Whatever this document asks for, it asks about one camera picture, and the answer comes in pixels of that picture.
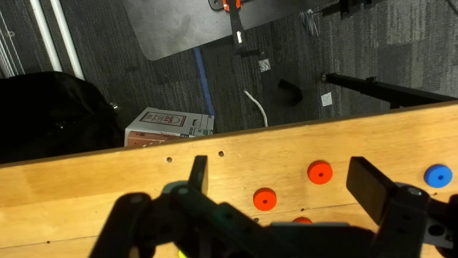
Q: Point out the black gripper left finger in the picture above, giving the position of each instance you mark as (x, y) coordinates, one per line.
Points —
(199, 174)

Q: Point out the orange and black tool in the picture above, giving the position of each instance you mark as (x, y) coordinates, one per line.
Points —
(237, 22)

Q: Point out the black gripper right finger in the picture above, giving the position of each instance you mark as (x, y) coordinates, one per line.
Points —
(370, 188)

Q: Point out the white floor label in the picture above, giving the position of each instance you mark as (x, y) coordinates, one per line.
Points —
(327, 99)
(265, 65)

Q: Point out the black metal leg bar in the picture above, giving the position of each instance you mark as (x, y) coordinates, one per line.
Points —
(381, 91)

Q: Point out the blue round disc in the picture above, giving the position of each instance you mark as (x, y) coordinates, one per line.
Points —
(438, 175)

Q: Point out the white pipe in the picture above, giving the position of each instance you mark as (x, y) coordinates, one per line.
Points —
(66, 38)
(45, 36)

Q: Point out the grey chair mat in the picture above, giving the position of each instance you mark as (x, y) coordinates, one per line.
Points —
(191, 23)

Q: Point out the blue floor tape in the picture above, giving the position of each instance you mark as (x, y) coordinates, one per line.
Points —
(204, 81)

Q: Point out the orange round disc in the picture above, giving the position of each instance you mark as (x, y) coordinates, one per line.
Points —
(265, 198)
(301, 221)
(320, 173)

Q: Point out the printed cardboard box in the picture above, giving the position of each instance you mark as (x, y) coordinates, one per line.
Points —
(166, 125)

